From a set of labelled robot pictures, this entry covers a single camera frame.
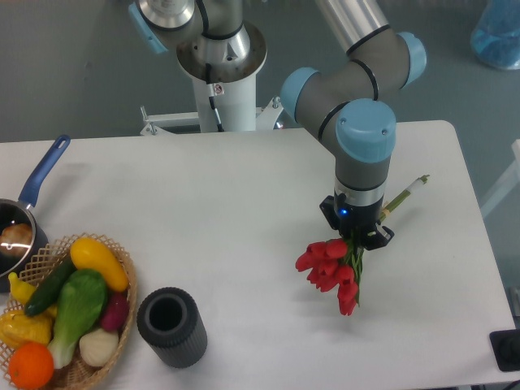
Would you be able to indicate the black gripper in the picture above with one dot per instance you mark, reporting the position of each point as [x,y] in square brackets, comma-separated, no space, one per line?
[360,224]

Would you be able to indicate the red tulip bouquet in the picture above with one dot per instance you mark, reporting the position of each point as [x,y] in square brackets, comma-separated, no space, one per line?
[337,263]

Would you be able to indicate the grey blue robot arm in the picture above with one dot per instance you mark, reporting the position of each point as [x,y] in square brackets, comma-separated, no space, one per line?
[342,111]

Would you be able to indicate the dark grey ribbed vase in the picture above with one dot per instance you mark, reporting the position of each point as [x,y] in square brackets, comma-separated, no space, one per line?
[169,321]

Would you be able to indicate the black device at edge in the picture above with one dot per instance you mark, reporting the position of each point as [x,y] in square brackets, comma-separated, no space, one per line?
[505,346]

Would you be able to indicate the blue plastic bag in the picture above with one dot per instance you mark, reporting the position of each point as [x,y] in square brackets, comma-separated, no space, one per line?
[495,39]

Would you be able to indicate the purple red radish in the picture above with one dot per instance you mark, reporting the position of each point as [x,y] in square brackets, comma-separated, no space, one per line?
[115,314]

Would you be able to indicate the yellow squash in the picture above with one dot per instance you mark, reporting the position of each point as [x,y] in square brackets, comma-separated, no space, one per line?
[87,253]

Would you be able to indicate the green lettuce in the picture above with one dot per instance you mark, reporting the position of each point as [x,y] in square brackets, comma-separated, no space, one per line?
[80,304]

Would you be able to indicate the white garlic bulb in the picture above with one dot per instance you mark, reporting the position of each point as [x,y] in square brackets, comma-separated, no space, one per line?
[98,346]

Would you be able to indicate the green cucumber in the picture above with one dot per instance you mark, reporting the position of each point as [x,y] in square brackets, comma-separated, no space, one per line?
[47,292]

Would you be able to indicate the bread roll in pan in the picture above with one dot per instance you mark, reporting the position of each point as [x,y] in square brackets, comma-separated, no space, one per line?
[16,240]

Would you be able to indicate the yellow banana pepper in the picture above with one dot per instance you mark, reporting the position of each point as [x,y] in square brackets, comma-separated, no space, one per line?
[19,289]

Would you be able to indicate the yellow corn cob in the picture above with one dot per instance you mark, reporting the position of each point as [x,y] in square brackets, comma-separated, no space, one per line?
[17,329]

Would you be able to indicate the orange fruit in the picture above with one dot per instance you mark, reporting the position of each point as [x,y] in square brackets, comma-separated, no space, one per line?
[31,366]

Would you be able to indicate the white frame at right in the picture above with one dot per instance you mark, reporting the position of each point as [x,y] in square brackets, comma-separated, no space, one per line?
[506,182]

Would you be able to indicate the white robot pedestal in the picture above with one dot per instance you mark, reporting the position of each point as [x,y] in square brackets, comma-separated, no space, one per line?
[224,79]

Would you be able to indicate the blue handled saucepan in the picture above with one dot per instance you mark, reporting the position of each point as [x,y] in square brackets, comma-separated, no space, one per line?
[20,210]

